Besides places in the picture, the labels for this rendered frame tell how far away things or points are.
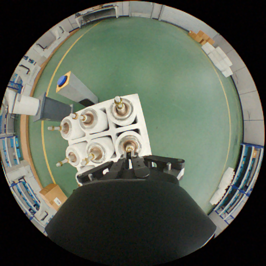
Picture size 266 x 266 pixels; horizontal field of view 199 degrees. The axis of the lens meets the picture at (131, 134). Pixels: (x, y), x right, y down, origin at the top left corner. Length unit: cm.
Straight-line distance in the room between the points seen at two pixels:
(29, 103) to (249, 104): 555
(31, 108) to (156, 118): 74
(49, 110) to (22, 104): 19
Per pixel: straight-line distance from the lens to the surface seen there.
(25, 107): 49
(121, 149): 24
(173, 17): 536
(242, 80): 550
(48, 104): 53
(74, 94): 38
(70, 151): 34
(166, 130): 55
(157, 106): 54
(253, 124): 501
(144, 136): 31
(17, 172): 212
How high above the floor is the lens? 49
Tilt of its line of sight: 86 degrees down
